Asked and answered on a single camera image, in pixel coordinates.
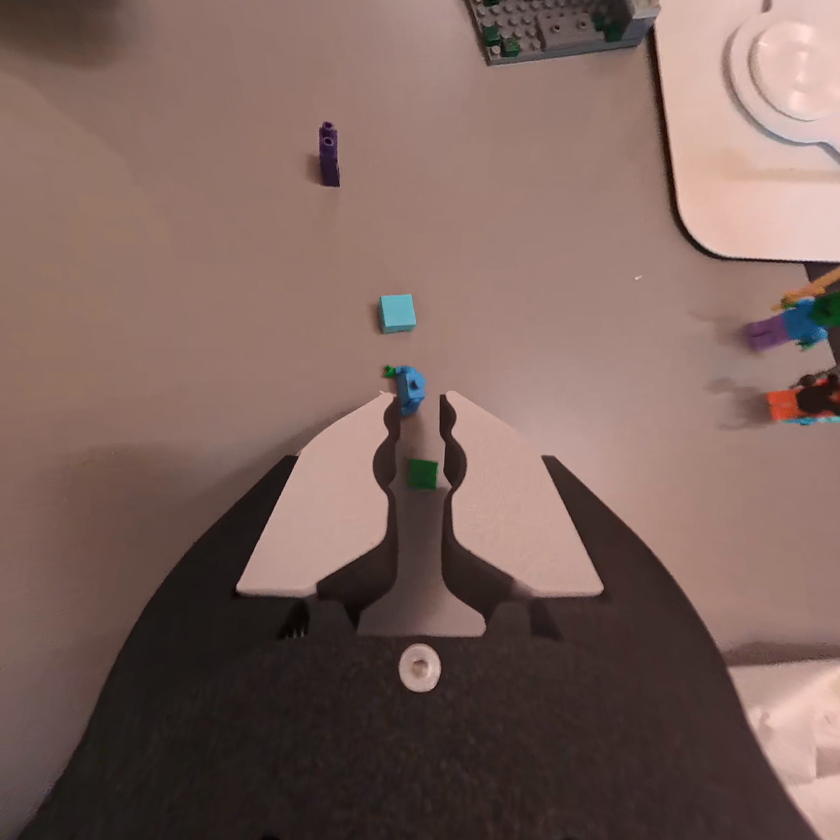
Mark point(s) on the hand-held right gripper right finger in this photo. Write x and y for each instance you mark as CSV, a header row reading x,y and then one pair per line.
x,y
525,518

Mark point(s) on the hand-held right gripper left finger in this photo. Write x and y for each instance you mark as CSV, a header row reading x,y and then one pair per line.
x,y
315,518

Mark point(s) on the small green cube brick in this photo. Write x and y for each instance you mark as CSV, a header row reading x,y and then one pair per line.
x,y
422,474

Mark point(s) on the small blue toy creature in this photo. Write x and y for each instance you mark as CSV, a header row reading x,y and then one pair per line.
x,y
410,387

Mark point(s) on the light blue cube brick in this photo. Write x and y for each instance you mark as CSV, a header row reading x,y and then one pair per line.
x,y
397,313

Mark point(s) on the small orange grey brick model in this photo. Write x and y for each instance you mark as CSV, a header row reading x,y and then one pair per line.
x,y
787,403

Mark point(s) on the green headed toy minifigure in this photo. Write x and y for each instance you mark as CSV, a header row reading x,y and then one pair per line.
x,y
794,321

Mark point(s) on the purple toy legs piece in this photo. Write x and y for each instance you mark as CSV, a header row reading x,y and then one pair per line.
x,y
329,157

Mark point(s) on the gold toy sword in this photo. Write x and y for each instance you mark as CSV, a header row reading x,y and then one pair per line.
x,y
814,289

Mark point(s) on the white crumpled paper bag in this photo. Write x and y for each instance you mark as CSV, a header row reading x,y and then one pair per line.
x,y
794,741

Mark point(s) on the white rounded board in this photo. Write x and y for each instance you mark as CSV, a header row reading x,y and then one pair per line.
x,y
722,197

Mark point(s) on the grey brick building model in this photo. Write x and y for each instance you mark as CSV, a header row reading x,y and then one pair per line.
x,y
538,26

